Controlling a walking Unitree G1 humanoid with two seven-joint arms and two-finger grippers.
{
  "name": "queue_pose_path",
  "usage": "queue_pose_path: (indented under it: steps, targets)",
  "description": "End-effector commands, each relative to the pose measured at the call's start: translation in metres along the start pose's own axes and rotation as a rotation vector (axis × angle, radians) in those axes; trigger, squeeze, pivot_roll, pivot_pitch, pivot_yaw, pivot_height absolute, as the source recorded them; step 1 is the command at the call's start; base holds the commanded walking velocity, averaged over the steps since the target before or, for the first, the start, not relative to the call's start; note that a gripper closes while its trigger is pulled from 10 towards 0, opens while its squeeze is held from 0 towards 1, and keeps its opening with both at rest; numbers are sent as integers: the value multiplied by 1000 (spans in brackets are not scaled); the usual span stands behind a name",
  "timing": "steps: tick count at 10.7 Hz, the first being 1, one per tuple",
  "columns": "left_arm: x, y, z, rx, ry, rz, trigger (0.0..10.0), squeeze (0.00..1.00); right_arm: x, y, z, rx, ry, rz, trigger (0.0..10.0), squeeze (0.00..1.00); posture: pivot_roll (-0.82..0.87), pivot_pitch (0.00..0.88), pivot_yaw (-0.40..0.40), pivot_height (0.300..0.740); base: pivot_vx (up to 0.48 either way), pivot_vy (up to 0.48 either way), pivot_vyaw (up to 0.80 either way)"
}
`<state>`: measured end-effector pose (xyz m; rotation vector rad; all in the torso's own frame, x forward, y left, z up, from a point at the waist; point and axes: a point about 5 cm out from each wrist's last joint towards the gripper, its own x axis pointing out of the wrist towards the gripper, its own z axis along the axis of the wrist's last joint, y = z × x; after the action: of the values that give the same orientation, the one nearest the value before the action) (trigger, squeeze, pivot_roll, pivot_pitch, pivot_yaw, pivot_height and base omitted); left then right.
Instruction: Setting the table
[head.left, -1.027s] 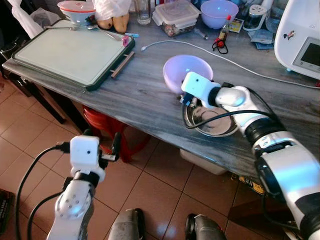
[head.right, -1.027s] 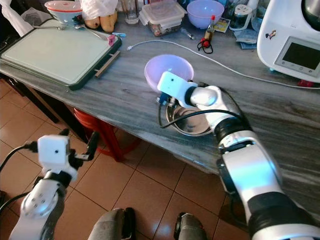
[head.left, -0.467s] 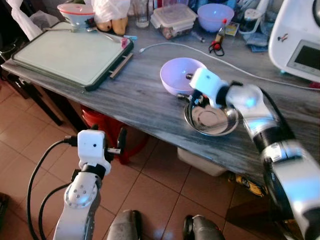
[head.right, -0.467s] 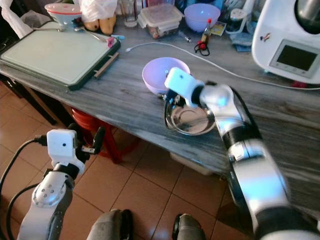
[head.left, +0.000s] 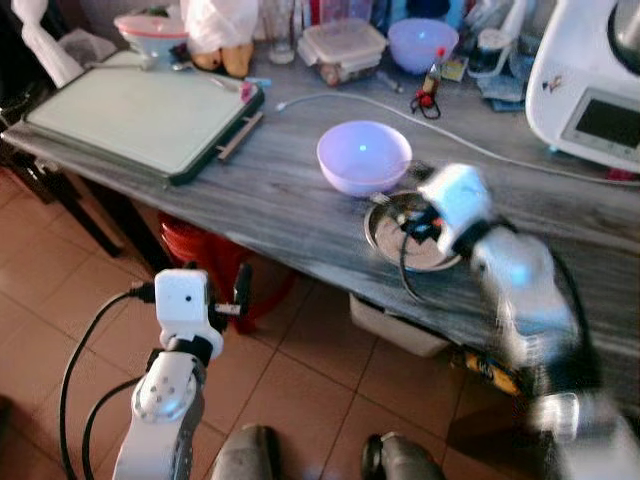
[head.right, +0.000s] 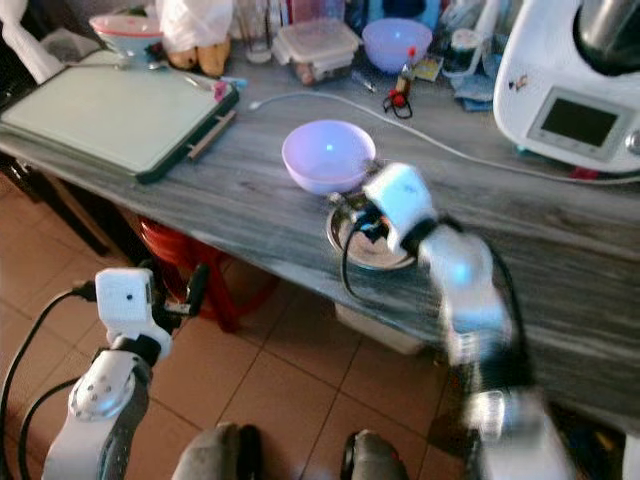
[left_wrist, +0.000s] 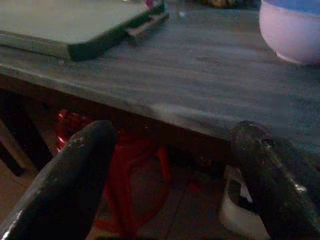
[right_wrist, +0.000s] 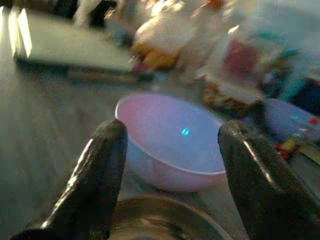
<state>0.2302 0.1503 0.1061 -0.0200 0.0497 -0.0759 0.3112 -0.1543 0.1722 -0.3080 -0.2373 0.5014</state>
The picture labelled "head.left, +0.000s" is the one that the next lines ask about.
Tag red plastic stool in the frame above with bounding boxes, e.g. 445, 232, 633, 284
158, 213, 298, 334

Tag small lilac plastic bowl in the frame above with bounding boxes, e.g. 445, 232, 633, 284
387, 18, 460, 77

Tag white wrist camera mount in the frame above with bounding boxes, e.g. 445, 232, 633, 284
417, 164, 494, 253
154, 269, 223, 346

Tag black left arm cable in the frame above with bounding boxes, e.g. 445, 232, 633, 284
58, 283, 158, 480

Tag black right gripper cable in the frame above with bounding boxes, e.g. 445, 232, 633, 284
397, 214, 443, 303

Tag white cable on table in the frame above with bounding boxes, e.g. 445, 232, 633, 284
276, 92, 640, 188

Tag clear lidded food container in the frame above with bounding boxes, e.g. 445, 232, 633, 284
297, 18, 388, 87

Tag grey left robot foot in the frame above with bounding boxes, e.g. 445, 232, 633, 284
211, 424, 283, 480

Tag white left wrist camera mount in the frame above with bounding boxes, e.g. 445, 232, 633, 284
154, 269, 223, 346

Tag white bowl with pink rim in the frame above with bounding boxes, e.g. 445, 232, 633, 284
112, 12, 190, 63

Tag green rimmed cutting board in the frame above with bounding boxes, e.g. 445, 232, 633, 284
22, 50, 267, 187

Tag grey robot foot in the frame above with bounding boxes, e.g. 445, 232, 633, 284
360, 431, 444, 480
211, 424, 283, 480

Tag large lilac plastic bowl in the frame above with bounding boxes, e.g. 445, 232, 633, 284
317, 120, 414, 198

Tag round steel plate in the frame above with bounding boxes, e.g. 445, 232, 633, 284
363, 191, 467, 274

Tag white kitchen machine with display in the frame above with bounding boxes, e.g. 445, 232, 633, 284
524, 0, 640, 174

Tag white box under table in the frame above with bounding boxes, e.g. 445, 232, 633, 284
348, 292, 453, 359

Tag white plastic bag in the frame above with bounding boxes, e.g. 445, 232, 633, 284
180, 0, 262, 55

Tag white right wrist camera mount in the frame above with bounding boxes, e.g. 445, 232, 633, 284
417, 164, 494, 253

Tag crumpled white bag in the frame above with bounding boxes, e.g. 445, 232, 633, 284
8, 0, 119, 89

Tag small black red gadget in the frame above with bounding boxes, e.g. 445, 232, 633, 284
411, 46, 447, 120

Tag grey right robot foot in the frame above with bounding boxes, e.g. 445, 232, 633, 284
360, 431, 444, 480

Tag clear drinking glass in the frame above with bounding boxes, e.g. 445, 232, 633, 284
267, 0, 300, 66

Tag brown bread rolls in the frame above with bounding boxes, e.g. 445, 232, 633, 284
189, 42, 257, 80

